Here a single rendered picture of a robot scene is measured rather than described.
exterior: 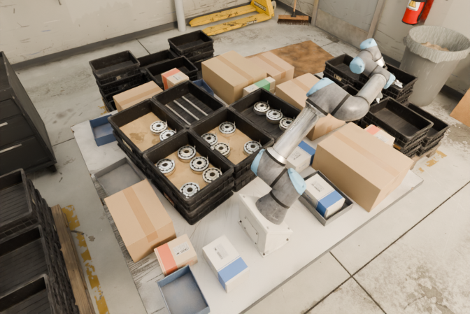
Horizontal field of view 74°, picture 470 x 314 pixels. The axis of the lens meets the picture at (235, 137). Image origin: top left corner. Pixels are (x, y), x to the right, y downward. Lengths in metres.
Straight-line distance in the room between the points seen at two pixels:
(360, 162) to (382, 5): 2.94
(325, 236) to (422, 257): 1.13
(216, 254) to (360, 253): 1.31
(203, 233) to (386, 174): 0.96
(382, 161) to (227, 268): 0.96
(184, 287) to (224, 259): 0.21
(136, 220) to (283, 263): 0.71
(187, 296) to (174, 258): 0.17
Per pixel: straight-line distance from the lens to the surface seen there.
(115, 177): 1.96
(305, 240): 1.66
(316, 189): 1.72
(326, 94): 1.38
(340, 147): 1.81
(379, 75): 1.70
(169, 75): 2.26
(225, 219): 1.68
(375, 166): 1.78
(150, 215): 1.55
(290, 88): 2.17
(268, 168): 1.42
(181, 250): 1.53
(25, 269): 2.24
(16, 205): 2.39
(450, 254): 2.80
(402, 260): 2.62
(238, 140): 1.85
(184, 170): 1.72
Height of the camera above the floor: 2.14
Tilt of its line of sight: 44 degrees down
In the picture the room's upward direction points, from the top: straight up
